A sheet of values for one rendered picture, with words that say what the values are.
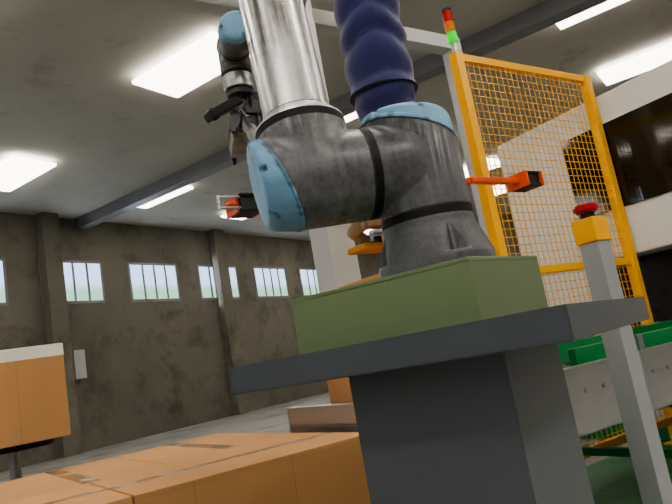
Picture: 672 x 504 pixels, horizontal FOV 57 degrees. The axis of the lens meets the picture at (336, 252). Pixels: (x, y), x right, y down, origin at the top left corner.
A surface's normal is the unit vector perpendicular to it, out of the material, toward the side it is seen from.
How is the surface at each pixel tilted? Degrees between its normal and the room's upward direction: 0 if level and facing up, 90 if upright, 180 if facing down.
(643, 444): 90
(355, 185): 117
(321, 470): 90
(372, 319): 90
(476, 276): 90
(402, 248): 72
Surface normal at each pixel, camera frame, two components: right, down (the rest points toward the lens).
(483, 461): -0.57, -0.04
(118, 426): 0.80, -0.24
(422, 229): -0.31, -0.40
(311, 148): 0.08, -0.33
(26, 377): 0.52, -0.23
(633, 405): -0.83, 0.05
